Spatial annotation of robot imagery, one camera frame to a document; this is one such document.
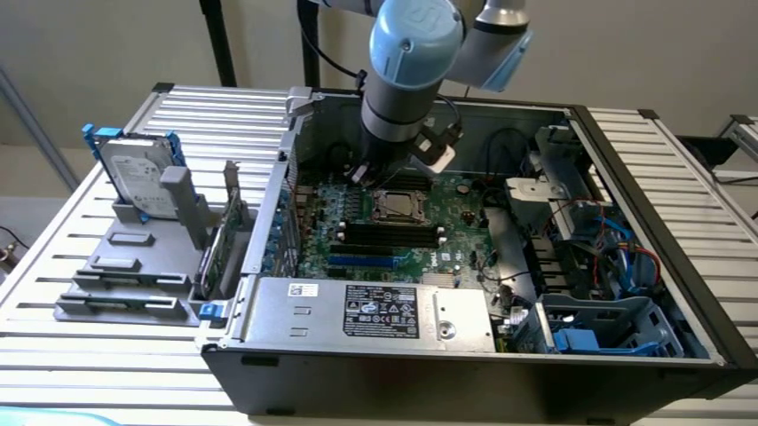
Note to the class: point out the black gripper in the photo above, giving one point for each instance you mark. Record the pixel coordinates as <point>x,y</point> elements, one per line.
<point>385,155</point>

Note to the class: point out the small square CPU chip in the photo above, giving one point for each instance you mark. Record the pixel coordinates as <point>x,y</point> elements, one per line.
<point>359,174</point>

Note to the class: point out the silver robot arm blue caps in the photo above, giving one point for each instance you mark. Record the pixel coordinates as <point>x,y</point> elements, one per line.
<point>409,53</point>

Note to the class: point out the metal CPU socket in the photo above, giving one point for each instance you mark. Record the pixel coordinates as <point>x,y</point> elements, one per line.
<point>400,206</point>

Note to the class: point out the black RAM slot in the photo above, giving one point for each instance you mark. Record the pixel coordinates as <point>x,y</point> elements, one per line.
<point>394,226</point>
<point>393,232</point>
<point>390,243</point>
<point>392,237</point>

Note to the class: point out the black expansion slot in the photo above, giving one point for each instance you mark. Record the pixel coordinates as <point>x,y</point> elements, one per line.
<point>361,250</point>

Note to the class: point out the blue expansion slot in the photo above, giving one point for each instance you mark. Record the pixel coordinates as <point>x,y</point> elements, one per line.
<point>361,261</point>

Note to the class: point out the black RAM slots behind socket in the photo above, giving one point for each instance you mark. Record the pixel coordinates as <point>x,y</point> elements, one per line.
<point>414,181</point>

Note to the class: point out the round coin battery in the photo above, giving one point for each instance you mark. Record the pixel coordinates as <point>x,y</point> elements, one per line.
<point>465,188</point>

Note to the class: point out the green motherboard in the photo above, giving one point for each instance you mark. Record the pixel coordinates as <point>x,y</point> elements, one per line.
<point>450,239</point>

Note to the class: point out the black upright pole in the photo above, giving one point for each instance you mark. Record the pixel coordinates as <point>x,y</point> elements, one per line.
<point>219,42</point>
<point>309,49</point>

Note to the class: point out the grey metal drive cage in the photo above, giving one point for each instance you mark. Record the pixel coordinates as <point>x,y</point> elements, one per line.
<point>550,186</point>

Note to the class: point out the silver chipset heat sink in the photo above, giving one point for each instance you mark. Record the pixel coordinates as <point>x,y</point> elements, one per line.
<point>441,280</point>

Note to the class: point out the green graphics card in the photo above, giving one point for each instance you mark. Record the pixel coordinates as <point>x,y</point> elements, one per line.
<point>229,235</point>

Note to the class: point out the blue plastic disk caddy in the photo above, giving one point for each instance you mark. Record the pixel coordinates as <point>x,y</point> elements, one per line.
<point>178,151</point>

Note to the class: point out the silver power supply unit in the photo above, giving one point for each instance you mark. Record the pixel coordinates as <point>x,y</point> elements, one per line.
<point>380,315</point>

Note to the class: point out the silver hard disk drive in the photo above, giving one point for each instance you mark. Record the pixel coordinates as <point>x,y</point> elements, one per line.
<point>139,177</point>

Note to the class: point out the blue case latch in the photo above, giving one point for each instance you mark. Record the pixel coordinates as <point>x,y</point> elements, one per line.
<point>213,310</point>

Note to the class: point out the grey plastic parts rack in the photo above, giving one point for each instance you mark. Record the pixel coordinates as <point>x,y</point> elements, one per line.
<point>149,253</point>

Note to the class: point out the black open PC case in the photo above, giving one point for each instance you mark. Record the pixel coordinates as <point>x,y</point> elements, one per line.
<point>414,386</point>

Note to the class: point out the grey disk bay blue clips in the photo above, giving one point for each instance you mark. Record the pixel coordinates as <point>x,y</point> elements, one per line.
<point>610,319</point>

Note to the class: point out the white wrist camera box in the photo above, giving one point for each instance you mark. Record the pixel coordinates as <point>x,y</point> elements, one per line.
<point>437,156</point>

